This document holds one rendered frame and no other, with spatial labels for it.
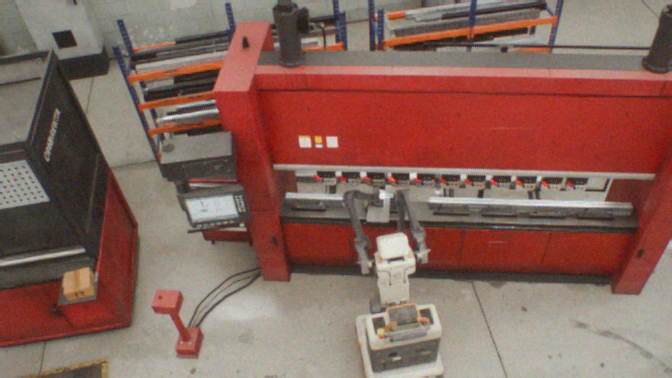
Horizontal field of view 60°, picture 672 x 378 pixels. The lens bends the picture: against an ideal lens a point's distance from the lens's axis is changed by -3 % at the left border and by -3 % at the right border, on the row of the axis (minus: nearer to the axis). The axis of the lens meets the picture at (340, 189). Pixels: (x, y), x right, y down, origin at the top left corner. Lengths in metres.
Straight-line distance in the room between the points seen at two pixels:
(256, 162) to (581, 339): 3.18
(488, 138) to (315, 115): 1.29
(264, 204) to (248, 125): 0.86
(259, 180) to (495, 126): 1.83
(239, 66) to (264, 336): 2.46
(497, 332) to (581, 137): 1.91
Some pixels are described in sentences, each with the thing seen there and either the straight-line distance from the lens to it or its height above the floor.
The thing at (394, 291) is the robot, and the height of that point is 0.84.
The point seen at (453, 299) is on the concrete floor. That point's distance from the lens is 5.69.
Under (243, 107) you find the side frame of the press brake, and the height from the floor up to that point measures 2.16.
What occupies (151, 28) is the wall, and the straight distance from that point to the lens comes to 8.88.
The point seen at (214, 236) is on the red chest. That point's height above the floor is 0.19.
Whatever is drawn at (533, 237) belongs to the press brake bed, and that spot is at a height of 0.69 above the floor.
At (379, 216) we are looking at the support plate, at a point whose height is 1.00.
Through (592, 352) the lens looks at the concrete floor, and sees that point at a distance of 5.68.
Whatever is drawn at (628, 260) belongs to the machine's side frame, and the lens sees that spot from 5.66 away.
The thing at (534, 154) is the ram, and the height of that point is 1.56.
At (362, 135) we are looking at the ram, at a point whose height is 1.72.
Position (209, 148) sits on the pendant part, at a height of 1.95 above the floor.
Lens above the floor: 4.81
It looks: 48 degrees down
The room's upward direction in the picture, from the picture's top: 5 degrees counter-clockwise
